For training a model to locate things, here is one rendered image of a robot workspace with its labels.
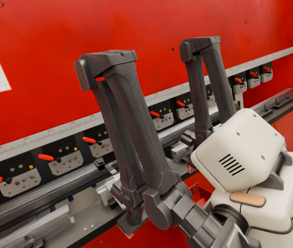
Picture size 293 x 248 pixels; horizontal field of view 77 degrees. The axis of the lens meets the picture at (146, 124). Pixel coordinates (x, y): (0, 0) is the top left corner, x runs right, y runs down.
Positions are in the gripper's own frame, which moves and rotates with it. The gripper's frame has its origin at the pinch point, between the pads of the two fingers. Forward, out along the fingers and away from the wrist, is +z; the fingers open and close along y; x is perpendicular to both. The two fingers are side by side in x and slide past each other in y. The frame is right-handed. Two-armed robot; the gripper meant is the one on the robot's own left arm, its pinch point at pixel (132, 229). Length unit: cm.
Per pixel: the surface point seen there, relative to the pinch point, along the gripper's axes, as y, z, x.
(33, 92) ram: 4, -34, -61
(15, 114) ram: 13, -27, -60
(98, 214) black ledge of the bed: -1.5, 26.9, -26.1
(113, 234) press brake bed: -1.6, 30.6, -13.5
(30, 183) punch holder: 19, 1, -47
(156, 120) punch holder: -51, -10, -33
